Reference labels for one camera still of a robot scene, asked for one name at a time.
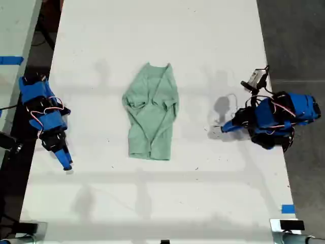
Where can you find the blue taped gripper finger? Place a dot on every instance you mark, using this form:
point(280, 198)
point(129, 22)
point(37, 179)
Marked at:
point(232, 128)
point(67, 153)
point(63, 160)
point(229, 123)

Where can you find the pale green T-shirt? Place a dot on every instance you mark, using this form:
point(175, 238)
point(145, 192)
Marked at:
point(152, 114)

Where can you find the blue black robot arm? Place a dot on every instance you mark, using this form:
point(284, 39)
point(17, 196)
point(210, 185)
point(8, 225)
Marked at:
point(279, 111)
point(41, 91)

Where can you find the small black box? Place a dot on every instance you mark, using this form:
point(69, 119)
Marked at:
point(28, 227)
point(291, 225)

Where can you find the long blue tape strip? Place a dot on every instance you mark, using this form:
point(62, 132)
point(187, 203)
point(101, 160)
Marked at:
point(11, 60)

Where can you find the short blue tape strip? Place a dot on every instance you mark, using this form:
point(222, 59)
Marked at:
point(288, 209)

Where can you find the silver black camera box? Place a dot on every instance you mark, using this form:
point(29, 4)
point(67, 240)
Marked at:
point(257, 76)

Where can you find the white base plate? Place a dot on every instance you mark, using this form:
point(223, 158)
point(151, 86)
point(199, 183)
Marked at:
point(275, 225)

